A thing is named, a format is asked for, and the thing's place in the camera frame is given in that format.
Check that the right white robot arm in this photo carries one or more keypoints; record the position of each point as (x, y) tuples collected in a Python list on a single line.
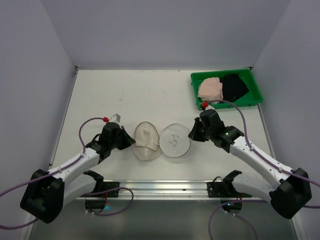
[(286, 189)]

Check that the aluminium mounting rail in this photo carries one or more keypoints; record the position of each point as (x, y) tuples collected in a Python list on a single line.
[(175, 188)]

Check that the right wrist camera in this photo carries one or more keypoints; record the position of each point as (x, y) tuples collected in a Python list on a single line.
[(206, 106)]

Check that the white mesh laundry bag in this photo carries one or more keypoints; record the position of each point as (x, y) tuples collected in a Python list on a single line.
[(173, 141)]

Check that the pink beige bra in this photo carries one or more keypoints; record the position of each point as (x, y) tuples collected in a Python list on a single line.
[(210, 89)]

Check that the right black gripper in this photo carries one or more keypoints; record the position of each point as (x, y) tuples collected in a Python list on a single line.
[(201, 129)]

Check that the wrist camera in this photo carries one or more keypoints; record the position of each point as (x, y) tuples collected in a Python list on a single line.
[(206, 106), (116, 118)]

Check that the black bra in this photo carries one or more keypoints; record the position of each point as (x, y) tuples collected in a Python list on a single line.
[(233, 87)]

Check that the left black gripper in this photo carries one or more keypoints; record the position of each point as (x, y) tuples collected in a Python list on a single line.
[(121, 137)]

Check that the green plastic tray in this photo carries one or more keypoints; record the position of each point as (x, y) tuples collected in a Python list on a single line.
[(252, 98)]

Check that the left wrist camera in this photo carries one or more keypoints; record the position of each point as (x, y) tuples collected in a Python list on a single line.
[(116, 118)]

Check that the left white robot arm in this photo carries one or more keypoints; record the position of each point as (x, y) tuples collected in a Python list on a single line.
[(49, 191)]

